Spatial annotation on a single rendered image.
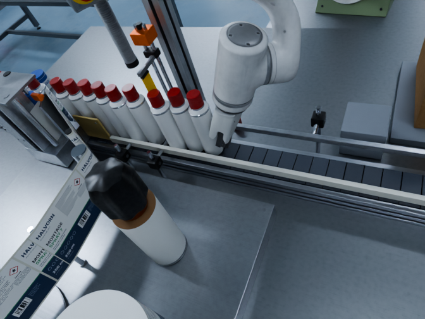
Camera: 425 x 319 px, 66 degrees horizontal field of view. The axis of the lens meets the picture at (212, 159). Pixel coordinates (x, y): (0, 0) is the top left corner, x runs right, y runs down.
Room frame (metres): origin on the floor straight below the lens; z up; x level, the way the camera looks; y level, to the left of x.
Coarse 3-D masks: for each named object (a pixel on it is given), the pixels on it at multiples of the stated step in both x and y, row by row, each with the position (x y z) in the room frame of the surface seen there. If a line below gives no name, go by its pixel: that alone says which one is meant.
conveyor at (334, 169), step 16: (112, 144) 0.77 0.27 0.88; (192, 160) 0.58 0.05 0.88; (256, 160) 0.50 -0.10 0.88; (272, 160) 0.48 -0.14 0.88; (288, 160) 0.46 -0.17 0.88; (304, 160) 0.45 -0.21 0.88; (320, 160) 0.43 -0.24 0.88; (272, 176) 0.44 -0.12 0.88; (336, 176) 0.37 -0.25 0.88; (352, 176) 0.36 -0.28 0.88; (368, 176) 0.34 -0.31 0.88; (384, 176) 0.33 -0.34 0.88; (400, 176) 0.31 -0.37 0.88; (416, 176) 0.30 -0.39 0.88; (352, 192) 0.32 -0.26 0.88; (416, 192) 0.27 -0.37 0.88; (416, 208) 0.24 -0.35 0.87
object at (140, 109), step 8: (128, 88) 0.70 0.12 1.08; (128, 96) 0.69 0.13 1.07; (136, 96) 0.69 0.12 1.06; (128, 104) 0.69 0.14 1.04; (136, 104) 0.68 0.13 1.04; (144, 104) 0.69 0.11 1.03; (136, 112) 0.68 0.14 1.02; (144, 112) 0.68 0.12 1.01; (136, 120) 0.69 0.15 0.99; (144, 120) 0.68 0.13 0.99; (152, 120) 0.69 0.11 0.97; (144, 128) 0.68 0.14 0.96; (152, 128) 0.68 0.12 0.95; (152, 136) 0.68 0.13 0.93; (160, 136) 0.68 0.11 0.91; (160, 144) 0.68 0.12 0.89
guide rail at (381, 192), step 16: (144, 144) 0.67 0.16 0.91; (208, 160) 0.54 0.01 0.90; (224, 160) 0.51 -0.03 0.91; (240, 160) 0.49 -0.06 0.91; (288, 176) 0.40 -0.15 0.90; (304, 176) 0.38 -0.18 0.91; (320, 176) 0.37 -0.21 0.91; (368, 192) 0.29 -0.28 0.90; (384, 192) 0.28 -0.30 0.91; (400, 192) 0.26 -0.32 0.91
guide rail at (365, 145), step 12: (264, 132) 0.51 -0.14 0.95; (276, 132) 0.49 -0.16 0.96; (288, 132) 0.48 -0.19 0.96; (300, 132) 0.46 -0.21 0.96; (336, 144) 0.40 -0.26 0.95; (348, 144) 0.39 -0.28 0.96; (360, 144) 0.37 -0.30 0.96; (372, 144) 0.36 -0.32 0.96; (384, 144) 0.35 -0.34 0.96; (420, 156) 0.30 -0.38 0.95
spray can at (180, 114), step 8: (176, 88) 0.63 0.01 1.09; (168, 96) 0.61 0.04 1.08; (176, 96) 0.60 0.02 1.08; (176, 104) 0.60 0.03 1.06; (184, 104) 0.61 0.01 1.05; (176, 112) 0.60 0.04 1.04; (184, 112) 0.59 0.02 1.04; (176, 120) 0.60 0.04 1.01; (184, 120) 0.59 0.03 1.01; (184, 128) 0.60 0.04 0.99; (192, 128) 0.60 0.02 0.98; (184, 136) 0.60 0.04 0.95; (192, 136) 0.59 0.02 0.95; (192, 144) 0.60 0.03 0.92; (200, 144) 0.60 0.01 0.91; (200, 152) 0.59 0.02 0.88
